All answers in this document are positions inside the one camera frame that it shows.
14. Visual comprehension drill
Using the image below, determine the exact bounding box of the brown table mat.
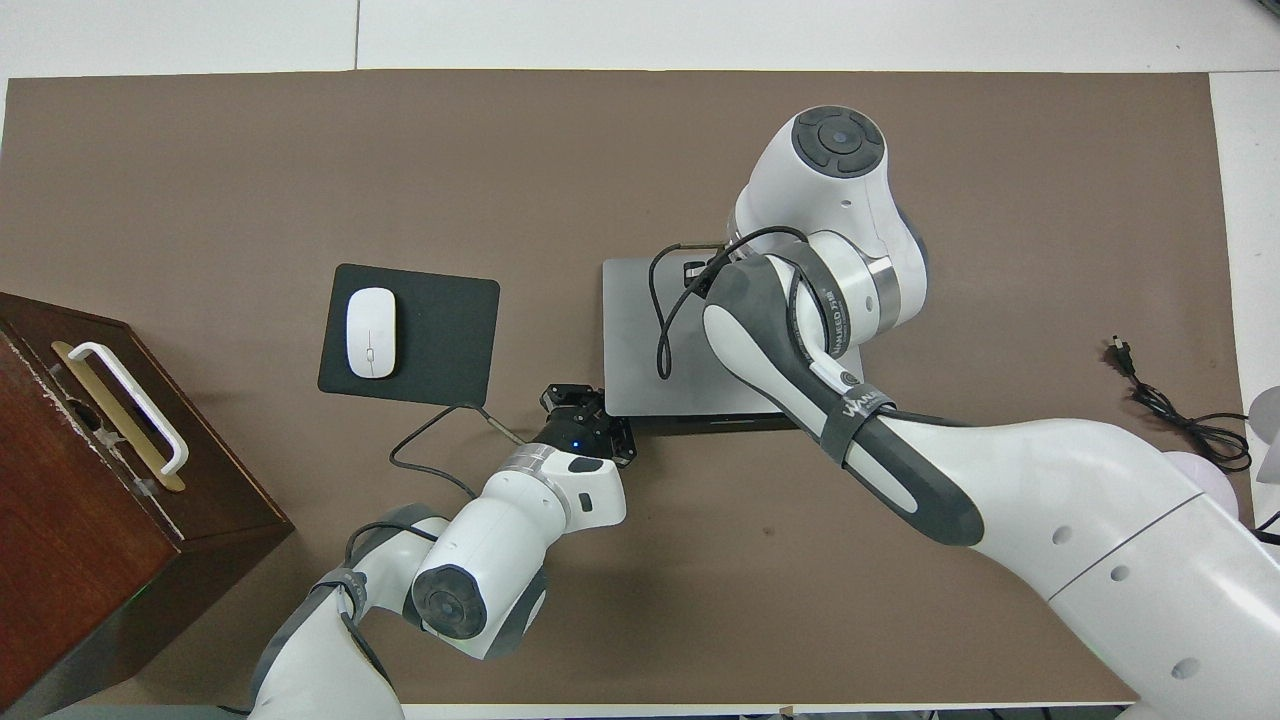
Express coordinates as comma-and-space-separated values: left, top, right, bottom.
0, 70, 1216, 707

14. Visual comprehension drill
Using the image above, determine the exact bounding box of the black power cord with plug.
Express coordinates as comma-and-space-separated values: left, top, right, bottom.
1108, 337, 1253, 473

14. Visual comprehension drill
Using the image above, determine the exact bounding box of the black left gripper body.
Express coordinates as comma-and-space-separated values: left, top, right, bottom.
535, 405, 626, 459

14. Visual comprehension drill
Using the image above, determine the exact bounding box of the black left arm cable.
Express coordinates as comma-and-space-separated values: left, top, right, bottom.
345, 403, 526, 601

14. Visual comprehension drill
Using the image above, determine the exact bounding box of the black mouse pad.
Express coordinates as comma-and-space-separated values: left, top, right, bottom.
317, 263, 501, 410

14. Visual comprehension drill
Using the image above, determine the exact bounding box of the brass handle plate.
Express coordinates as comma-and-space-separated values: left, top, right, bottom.
50, 340, 188, 493

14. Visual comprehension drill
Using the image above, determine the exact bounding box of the dark brown wooden box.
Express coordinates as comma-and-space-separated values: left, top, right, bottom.
0, 291, 296, 717

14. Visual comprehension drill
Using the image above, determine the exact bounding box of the white box handle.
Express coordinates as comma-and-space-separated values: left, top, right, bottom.
67, 342, 190, 476

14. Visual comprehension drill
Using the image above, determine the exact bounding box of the white computer mouse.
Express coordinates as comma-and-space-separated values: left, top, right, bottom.
345, 287, 398, 380

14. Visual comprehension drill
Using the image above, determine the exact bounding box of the grey laptop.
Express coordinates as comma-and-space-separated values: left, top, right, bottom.
601, 256, 866, 436

